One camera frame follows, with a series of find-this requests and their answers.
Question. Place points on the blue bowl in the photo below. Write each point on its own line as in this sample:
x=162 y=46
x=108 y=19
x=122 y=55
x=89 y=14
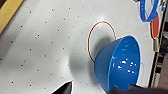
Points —
x=116 y=65

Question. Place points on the yellow air hockey table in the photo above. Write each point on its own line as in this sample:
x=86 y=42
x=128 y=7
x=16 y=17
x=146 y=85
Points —
x=43 y=43

